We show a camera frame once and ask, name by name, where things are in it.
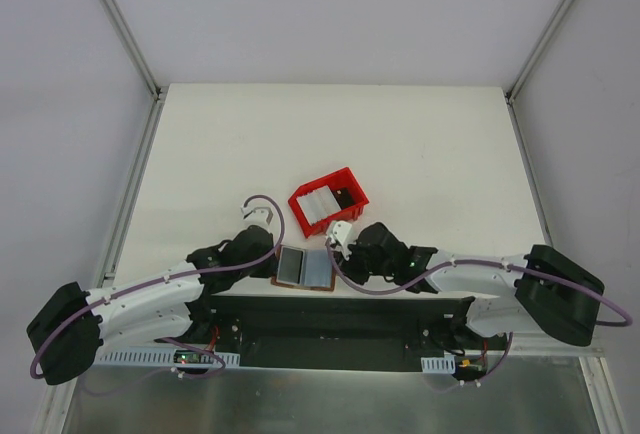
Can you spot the aluminium front rail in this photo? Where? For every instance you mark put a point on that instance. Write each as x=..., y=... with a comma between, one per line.
x=543, y=347

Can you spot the brown leather card holder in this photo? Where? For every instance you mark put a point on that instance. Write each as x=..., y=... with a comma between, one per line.
x=317, y=272

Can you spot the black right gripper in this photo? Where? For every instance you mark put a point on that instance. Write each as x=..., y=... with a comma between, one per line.
x=357, y=255

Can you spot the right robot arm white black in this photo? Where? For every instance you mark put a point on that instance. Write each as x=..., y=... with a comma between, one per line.
x=540, y=291

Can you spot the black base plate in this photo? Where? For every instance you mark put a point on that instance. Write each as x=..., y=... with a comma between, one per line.
x=332, y=333

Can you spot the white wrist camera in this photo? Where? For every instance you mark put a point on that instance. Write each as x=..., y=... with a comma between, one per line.
x=257, y=216
x=340, y=236

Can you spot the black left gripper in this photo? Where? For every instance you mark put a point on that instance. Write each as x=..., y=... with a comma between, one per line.
x=261, y=242

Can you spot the dark credit card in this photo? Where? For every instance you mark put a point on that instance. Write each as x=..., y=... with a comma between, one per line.
x=290, y=266

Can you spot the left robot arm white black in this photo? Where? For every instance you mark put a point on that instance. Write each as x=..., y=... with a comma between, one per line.
x=75, y=327

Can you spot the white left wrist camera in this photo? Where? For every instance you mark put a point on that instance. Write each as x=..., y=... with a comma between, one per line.
x=257, y=216

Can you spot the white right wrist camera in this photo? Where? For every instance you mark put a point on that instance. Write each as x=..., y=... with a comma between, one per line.
x=340, y=236

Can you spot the right white cable duct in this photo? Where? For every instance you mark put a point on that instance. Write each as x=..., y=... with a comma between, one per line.
x=445, y=365

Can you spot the right aluminium frame post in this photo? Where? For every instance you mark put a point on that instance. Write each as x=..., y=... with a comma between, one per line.
x=542, y=43

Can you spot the red plastic card tray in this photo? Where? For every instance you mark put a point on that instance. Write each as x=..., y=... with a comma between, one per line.
x=337, y=196

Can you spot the white cable duct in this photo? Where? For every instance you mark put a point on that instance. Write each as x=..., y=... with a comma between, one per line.
x=445, y=365
x=167, y=357

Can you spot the left white cable duct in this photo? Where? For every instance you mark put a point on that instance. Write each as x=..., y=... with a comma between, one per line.
x=167, y=357

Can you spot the white cards stack in tray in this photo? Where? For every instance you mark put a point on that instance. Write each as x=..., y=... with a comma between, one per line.
x=318, y=205

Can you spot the left aluminium frame post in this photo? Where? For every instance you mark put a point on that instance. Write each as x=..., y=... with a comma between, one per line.
x=127, y=38

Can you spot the aluminium frame post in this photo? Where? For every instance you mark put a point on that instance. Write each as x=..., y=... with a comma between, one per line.
x=542, y=43
x=127, y=38

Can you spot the left aluminium table rail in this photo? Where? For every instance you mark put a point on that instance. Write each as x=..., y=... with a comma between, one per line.
x=113, y=250

